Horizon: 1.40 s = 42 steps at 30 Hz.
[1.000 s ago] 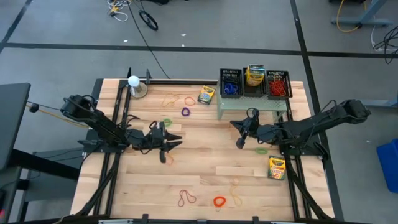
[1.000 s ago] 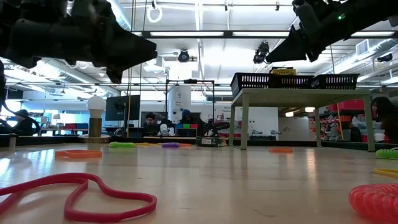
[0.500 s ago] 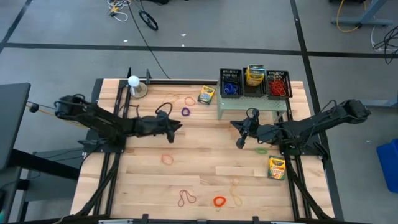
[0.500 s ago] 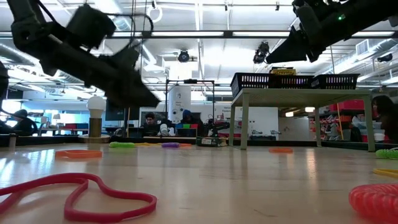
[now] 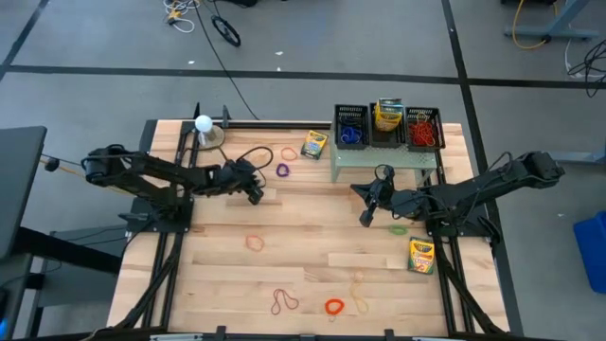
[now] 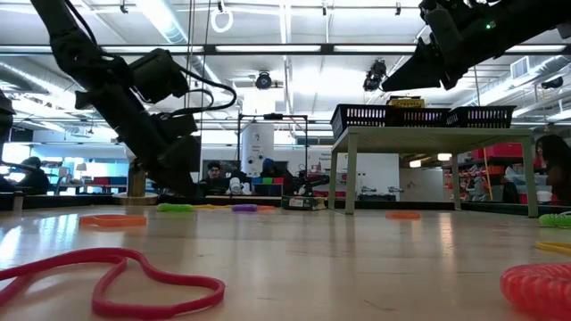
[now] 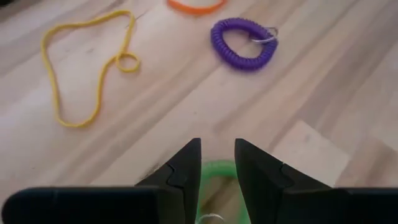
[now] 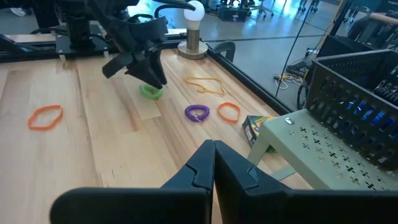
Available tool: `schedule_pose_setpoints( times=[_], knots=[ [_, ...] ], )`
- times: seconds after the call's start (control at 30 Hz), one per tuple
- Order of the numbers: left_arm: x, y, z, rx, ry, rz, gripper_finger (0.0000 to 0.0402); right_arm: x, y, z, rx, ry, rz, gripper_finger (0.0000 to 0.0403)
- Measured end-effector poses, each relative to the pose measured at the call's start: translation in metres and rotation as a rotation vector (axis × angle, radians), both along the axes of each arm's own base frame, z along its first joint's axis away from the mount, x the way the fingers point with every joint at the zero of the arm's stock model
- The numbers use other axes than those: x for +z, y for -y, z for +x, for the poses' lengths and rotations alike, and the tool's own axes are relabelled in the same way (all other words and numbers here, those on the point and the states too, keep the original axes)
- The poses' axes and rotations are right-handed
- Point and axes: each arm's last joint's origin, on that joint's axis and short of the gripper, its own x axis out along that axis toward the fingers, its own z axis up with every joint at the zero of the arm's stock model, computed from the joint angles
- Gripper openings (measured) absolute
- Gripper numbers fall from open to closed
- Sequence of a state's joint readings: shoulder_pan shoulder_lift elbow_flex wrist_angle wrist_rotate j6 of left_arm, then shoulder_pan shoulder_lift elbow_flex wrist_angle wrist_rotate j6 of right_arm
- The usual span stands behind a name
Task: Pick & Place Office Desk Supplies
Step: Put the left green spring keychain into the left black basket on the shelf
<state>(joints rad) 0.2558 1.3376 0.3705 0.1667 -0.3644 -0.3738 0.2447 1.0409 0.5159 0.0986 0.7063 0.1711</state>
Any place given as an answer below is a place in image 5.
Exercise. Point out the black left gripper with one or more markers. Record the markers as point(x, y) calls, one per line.
point(241, 176)

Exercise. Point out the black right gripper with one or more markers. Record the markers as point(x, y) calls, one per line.
point(381, 194)

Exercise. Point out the purple coil wristband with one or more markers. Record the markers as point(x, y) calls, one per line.
point(278, 170)

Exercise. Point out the orange rubber band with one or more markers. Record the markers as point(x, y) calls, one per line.
point(282, 154)

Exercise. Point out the green coil wristband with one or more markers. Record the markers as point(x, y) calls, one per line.
point(391, 230)

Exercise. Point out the black slotted plastic basket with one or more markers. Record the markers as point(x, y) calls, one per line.
point(440, 137)
point(379, 139)
point(352, 111)

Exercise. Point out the blue coil wristband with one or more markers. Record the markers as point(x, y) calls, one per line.
point(344, 136)

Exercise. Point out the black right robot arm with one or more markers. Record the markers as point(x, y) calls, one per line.
point(497, 182)

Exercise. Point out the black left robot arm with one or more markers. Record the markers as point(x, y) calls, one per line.
point(156, 170)

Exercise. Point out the grey desk leg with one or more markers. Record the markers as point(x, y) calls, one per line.
point(580, 156)
point(554, 34)

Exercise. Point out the green perforated metal shelf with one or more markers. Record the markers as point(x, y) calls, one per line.
point(379, 158)

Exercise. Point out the white globe lamp wooden base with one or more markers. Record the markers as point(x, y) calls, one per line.
point(204, 123)

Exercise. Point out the pale orange coil wristband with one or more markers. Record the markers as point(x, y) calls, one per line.
point(246, 243)

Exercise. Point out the yellow rubber band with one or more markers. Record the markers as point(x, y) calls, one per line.
point(357, 284)

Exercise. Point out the black support beam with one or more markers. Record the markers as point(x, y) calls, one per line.
point(71, 251)

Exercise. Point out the black round knob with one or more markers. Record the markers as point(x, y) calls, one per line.
point(52, 164)

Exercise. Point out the dark grey monitor panel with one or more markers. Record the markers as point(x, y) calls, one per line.
point(19, 189)

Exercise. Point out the blue plastic bin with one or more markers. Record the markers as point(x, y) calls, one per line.
point(592, 251)

